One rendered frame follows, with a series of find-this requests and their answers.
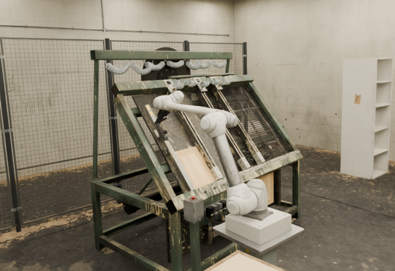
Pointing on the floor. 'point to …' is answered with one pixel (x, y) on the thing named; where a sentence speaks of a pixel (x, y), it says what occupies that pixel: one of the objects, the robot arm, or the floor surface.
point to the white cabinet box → (366, 116)
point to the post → (195, 246)
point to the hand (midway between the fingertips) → (157, 120)
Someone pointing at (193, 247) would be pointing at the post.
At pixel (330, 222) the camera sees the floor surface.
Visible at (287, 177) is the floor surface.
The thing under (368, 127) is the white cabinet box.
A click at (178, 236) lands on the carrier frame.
